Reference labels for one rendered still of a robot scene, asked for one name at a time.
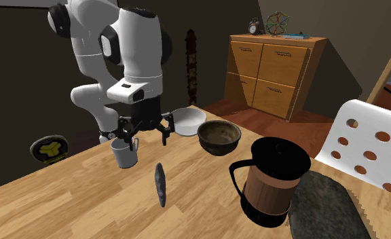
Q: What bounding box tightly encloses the round black and yellow disc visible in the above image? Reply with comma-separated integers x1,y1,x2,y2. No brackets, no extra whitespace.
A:
29,134,70,165

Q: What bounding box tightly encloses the wooden chest of drawers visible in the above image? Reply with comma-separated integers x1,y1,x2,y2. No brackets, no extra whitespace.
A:
223,33,329,123

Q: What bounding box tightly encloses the dark grey rough cushion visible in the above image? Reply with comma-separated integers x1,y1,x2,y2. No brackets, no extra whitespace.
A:
287,170,373,239

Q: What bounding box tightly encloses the grey mug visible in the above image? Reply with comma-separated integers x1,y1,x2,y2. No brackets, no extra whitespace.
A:
110,136,140,169

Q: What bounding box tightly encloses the dark alarm clock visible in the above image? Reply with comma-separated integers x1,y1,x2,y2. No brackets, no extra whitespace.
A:
247,18,262,36

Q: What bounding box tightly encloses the colourful wire sphere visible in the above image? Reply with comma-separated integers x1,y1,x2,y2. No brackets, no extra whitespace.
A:
265,11,291,37

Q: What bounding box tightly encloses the white chair with round holes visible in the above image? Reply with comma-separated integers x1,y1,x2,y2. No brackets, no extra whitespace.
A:
314,98,391,202

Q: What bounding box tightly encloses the black and brown coffee press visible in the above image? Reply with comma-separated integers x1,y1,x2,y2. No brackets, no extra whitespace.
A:
228,136,312,229

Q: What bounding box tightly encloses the wooden table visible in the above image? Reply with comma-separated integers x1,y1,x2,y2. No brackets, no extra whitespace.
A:
0,105,391,239

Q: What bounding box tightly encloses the blue book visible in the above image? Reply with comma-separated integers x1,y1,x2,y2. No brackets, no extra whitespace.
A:
281,33,312,40

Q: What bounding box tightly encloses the tall brown spiky pole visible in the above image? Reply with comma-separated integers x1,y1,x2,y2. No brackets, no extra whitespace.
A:
184,29,198,107

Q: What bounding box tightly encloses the light wooden frame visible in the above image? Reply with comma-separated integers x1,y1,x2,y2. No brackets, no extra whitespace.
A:
366,27,391,105

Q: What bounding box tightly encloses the dark grey flat oblong stone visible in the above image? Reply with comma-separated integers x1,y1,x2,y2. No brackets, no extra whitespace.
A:
153,162,167,208

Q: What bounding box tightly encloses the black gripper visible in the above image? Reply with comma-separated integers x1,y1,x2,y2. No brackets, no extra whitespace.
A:
117,96,176,151

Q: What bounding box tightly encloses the dark brown bowl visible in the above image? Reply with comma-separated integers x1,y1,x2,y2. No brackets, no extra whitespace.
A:
196,119,242,157

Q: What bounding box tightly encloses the white bowl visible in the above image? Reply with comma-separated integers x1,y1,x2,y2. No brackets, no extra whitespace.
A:
172,107,208,138

